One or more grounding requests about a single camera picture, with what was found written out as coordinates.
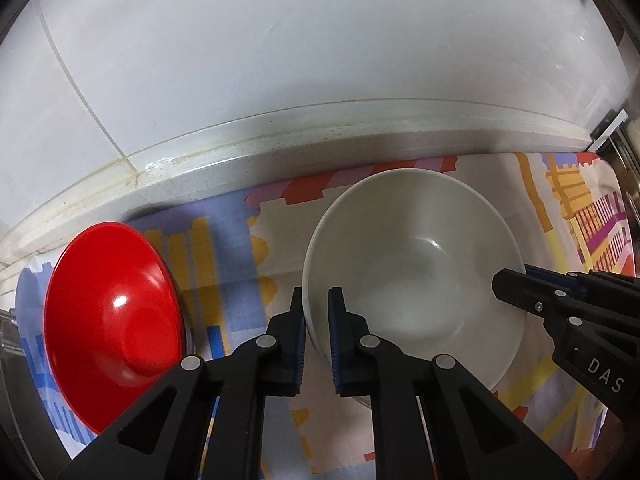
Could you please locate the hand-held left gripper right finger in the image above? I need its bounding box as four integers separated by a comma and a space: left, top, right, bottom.
327, 286, 576, 480

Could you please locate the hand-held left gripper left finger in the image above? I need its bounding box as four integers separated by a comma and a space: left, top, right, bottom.
55, 287, 307, 480

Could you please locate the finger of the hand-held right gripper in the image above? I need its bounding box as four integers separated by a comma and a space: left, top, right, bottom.
491, 269, 601, 324
525, 265, 640, 311

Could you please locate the white ceramic bowl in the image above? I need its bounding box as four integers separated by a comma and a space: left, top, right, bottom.
302, 169, 527, 401

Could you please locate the red and black bowl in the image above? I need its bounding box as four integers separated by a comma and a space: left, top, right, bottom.
42, 221, 188, 435

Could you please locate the colourful printed mat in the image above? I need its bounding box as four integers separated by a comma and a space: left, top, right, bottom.
15, 152, 633, 480

